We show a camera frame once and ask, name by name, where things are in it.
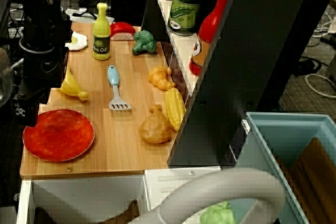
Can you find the red ketchup toy bottle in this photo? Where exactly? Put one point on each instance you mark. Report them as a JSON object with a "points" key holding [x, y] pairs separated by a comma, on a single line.
{"points": [[207, 30]]}

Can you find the yellow toy banana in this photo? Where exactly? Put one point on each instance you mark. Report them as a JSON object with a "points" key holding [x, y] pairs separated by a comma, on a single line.
{"points": [[69, 85]]}

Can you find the orange toy croissant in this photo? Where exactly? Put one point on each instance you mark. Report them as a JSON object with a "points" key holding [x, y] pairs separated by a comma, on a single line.
{"points": [[160, 77]]}

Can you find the white toy kitchen sink counter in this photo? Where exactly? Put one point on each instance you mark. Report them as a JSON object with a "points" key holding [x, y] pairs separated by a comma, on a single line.
{"points": [[162, 182]]}

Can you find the red round plate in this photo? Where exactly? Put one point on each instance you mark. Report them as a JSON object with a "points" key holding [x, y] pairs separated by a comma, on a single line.
{"points": [[57, 134]]}

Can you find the green peas toy can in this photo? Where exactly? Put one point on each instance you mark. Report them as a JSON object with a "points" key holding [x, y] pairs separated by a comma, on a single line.
{"points": [[183, 11]]}

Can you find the grey toy faucet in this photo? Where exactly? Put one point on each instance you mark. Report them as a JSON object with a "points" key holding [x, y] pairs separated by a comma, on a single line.
{"points": [[223, 182]]}

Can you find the yellow toy corn cob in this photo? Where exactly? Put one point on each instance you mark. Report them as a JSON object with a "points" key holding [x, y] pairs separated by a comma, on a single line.
{"points": [[174, 108]]}

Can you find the dark tile backsplash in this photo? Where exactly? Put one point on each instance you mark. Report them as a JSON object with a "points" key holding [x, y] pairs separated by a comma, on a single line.
{"points": [[177, 73]]}

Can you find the dark toy kitchen frame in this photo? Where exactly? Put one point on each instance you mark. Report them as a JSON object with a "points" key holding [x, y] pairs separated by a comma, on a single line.
{"points": [[223, 103]]}

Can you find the light green toy vegetable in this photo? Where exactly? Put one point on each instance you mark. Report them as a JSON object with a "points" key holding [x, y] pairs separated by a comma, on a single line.
{"points": [[218, 214]]}

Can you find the toy fried egg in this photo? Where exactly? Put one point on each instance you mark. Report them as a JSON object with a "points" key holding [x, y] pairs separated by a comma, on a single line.
{"points": [[77, 41]]}

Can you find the green toy broccoli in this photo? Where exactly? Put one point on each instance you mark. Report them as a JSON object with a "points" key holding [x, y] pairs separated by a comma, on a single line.
{"points": [[144, 41]]}

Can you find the blue plastic bin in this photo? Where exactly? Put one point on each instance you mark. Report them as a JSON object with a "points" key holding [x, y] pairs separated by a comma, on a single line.
{"points": [[283, 127]]}

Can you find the brown toy chicken drumstick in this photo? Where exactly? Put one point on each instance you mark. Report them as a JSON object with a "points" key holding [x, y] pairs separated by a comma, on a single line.
{"points": [[155, 128]]}

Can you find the green olive oil toy bottle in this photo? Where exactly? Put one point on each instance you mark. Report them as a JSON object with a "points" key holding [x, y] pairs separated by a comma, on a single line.
{"points": [[101, 30]]}

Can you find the brown cardboard piece in bin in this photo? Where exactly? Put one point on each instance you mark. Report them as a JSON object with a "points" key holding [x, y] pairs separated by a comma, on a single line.
{"points": [[315, 176]]}

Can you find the black WidowX robot arm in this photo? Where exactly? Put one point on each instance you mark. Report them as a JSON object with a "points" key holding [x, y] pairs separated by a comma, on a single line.
{"points": [[39, 22]]}

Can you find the white kitchen shelf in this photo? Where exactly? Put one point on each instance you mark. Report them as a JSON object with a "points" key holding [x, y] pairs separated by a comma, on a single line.
{"points": [[181, 44]]}

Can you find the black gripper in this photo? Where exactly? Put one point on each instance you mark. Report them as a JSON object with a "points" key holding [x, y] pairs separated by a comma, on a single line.
{"points": [[44, 64]]}

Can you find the red white toy sushi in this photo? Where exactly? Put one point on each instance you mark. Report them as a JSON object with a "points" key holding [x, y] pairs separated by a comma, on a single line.
{"points": [[122, 31]]}

